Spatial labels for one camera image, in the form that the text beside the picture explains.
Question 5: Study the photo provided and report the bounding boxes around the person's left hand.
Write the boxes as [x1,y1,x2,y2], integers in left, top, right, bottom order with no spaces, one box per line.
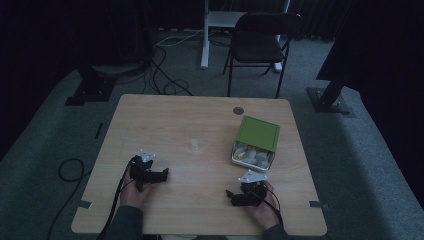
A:
[119,169,156,210]

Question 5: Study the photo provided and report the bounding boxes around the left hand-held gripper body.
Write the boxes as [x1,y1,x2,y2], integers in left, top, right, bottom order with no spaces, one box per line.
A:
[128,148,166,193]

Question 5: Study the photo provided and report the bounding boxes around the hand-held gripper cable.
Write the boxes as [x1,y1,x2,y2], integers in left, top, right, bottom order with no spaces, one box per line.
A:
[253,180,285,228]
[96,155,138,240]

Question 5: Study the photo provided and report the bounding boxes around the white floor cable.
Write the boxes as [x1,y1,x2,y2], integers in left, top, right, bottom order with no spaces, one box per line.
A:
[155,28,231,48]

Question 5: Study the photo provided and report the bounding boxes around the tin box with green lid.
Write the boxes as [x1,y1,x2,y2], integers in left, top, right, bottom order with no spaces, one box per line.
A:
[230,115,281,172]

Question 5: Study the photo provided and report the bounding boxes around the right hand-held gripper cable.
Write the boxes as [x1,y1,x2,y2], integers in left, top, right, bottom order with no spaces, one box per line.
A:
[253,180,285,228]

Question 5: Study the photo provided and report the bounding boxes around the left hand-held gripper cable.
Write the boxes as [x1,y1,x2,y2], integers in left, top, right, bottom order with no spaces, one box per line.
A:
[96,155,138,240]

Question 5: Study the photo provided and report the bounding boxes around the black folding chair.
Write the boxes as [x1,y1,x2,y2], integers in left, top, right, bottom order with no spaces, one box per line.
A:
[222,12,304,99]

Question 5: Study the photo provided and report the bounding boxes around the white desk frame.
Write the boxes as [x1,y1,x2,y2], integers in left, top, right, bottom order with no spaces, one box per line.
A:
[200,0,292,73]

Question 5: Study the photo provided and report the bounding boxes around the pile of wrapped pieces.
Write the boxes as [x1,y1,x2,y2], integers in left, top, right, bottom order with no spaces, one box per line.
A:
[233,142,274,169]

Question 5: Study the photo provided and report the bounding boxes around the black stand with base plate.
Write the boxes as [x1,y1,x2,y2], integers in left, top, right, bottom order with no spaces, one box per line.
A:
[64,64,118,107]
[306,74,352,115]

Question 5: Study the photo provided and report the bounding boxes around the black floor cable loop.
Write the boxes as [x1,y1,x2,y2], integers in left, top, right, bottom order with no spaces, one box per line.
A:
[45,157,92,240]

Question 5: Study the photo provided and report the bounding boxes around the black tangled floor cables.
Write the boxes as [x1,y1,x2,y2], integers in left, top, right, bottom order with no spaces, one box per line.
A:
[116,44,194,97]

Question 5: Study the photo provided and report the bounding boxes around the person's right hand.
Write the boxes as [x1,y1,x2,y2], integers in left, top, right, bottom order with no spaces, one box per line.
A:
[245,180,282,232]

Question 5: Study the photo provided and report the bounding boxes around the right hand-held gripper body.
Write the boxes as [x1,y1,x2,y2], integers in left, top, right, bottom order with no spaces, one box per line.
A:
[233,169,270,208]

